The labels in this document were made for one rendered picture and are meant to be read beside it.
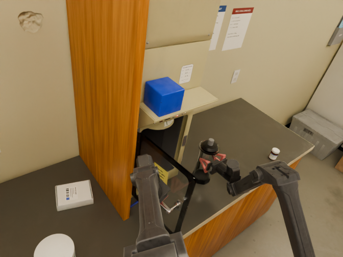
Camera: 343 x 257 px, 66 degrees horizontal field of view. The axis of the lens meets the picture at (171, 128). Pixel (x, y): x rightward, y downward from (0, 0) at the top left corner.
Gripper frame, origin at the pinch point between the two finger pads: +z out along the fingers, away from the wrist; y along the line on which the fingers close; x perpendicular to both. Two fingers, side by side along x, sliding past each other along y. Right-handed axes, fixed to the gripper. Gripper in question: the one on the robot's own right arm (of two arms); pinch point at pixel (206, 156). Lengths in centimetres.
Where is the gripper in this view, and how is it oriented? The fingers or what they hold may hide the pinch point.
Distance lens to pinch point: 141.7
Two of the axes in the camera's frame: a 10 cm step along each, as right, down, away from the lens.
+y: -7.8, 2.5, -5.8
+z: -6.1, -4.9, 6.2
